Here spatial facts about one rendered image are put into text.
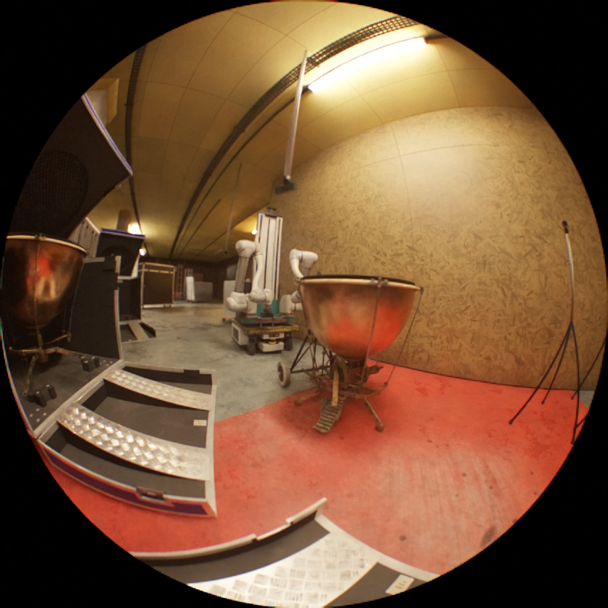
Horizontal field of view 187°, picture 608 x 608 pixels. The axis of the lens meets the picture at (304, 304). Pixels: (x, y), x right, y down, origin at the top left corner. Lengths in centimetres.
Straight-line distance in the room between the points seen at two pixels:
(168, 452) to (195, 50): 326
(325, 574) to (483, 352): 190
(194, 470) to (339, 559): 60
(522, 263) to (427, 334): 124
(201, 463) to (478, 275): 230
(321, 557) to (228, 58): 340
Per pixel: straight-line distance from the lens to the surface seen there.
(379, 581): 73
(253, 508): 79
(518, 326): 208
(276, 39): 260
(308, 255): 210
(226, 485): 85
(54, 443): 118
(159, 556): 63
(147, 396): 129
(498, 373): 212
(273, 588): 64
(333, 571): 68
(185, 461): 91
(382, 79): 280
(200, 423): 112
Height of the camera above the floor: 71
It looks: 3 degrees down
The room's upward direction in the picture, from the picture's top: 3 degrees clockwise
